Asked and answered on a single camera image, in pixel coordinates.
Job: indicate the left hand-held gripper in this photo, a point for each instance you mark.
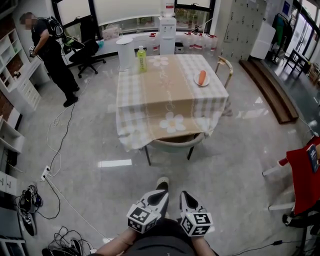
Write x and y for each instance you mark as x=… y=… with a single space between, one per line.
x=140 y=217

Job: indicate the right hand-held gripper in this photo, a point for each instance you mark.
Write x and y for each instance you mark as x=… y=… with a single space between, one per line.
x=197 y=222

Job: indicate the grey armchair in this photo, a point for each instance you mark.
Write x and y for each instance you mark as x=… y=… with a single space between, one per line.
x=172 y=147

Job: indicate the person's left forearm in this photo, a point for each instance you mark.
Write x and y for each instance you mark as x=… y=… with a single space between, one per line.
x=117 y=241

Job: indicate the person's right forearm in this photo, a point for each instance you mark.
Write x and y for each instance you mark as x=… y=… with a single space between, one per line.
x=202 y=243

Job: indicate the table with checked tablecloth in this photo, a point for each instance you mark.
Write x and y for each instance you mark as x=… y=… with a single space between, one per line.
x=162 y=95

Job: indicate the light wooden chair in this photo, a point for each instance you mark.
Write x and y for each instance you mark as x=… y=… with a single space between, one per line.
x=226 y=66

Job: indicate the black office chair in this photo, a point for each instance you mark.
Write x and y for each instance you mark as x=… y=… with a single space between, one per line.
x=86 y=47

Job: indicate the person's grey shoe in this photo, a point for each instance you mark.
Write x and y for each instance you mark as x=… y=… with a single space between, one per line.
x=162 y=182

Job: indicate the person's dark trousers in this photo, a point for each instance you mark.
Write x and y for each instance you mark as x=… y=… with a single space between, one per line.
x=167 y=226

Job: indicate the person's grey sweater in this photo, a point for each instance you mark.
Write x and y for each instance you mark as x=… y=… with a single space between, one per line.
x=162 y=246

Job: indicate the white power strip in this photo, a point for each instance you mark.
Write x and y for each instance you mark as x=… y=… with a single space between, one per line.
x=45 y=172

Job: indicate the beige checkered floral tablecloth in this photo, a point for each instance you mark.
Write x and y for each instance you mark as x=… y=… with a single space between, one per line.
x=130 y=87

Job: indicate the white round plate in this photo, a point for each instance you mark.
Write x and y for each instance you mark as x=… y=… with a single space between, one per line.
x=196 y=80

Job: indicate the orange carrot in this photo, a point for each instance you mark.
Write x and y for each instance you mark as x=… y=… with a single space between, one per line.
x=202 y=77

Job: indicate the blue book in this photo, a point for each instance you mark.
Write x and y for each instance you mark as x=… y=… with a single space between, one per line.
x=312 y=157

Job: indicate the wooden step platform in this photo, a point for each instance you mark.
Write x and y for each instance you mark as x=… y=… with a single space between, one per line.
x=272 y=92

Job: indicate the yellow-green drink bottle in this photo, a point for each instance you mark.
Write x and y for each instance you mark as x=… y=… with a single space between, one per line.
x=142 y=60

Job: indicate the white cylindrical appliance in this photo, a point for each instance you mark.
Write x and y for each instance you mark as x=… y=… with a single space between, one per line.
x=126 y=52

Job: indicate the small white bin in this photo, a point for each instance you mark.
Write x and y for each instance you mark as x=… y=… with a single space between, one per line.
x=179 y=47

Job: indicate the low white shelf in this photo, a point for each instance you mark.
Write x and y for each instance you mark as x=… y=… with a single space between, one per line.
x=7 y=140

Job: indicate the row of clear water jugs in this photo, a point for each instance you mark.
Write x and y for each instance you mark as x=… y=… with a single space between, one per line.
x=200 y=42

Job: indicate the white water dispenser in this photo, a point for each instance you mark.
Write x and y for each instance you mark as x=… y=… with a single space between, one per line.
x=167 y=32

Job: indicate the pink gift bag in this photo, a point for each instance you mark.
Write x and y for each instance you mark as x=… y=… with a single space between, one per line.
x=110 y=32

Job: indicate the white cabinet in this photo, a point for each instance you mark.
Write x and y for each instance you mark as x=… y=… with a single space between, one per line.
x=262 y=41

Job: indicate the small black table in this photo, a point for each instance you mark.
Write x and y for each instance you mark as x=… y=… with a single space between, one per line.
x=297 y=60

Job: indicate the grey metal lockers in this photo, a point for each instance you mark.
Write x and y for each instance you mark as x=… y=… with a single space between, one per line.
x=242 y=25

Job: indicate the white shelf desk unit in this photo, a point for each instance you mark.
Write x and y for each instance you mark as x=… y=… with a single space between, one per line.
x=15 y=70

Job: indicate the large black-framed window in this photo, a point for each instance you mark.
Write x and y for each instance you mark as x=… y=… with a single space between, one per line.
x=112 y=10

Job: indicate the clothes rack with garments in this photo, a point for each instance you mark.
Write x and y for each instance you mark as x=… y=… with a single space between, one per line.
x=282 y=30

